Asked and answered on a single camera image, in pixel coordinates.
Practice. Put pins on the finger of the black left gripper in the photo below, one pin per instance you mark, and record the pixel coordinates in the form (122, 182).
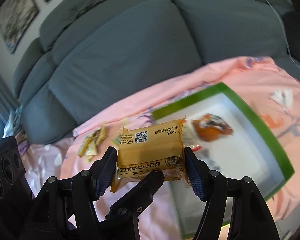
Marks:
(122, 219)

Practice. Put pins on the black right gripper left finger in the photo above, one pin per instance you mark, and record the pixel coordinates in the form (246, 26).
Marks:
(63, 209)

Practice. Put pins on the gold wafer bar packet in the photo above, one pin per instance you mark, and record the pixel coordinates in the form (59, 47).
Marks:
(88, 148)

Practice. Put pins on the yellow square cake packet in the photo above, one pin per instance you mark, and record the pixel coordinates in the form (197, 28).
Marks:
(157, 147)

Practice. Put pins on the red white snack packet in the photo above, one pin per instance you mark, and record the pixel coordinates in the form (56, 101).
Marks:
(201, 151)

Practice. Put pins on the orange panda snack packet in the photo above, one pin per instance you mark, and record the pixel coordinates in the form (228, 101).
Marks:
(211, 127)

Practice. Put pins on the mauve dotted blanket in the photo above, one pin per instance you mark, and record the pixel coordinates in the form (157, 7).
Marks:
(43, 161)

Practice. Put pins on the green cardboard box tray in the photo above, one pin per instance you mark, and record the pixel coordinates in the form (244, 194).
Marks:
(251, 151)

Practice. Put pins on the brown gold chocolate packet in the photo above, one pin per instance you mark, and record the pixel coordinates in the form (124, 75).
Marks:
(100, 135)

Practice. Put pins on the pink printed blanket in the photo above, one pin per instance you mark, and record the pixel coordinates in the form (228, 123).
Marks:
(271, 92)

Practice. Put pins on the grey fabric sofa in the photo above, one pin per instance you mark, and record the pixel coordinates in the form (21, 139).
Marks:
(91, 54)

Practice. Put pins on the framed ink landscape painting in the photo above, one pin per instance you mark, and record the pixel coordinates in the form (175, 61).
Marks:
(15, 18)

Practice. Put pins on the black camera box left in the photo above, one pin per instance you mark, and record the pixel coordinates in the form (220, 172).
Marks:
(16, 197)

